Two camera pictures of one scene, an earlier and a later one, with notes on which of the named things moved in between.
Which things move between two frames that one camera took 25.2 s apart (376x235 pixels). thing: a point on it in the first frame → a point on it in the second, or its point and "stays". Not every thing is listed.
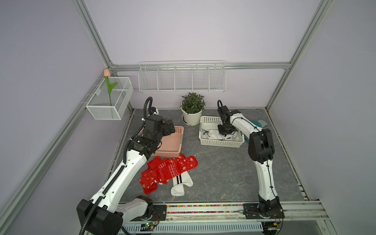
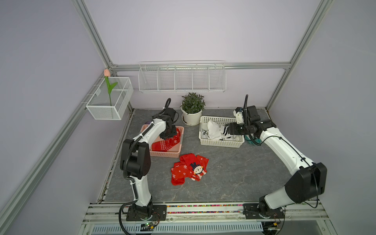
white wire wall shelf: (179, 76) stays
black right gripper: (222, 132) → (232, 129)
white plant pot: (191, 119) stays
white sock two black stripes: (178, 182) → (214, 130)
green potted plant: (193, 103) stays
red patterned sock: (148, 181) → (181, 170)
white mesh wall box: (103, 105) stays
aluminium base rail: (295, 212) stays
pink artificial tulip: (107, 74) stays
